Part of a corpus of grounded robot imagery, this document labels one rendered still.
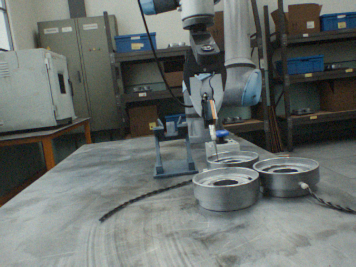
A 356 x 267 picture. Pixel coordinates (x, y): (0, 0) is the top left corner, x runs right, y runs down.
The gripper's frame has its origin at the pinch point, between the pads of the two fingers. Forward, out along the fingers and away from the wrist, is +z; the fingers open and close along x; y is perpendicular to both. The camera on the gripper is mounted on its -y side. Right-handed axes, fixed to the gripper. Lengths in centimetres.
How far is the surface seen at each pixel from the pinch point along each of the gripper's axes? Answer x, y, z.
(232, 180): -0.1, -20.5, 10.4
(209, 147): 0.4, 1.5, 8.7
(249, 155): -6.7, -6.7, 9.9
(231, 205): 1.5, -26.6, 12.2
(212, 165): 1.8, -12.1, 9.6
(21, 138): 119, 162, 17
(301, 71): -170, 343, -9
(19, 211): 38.3, -14.6, 13.0
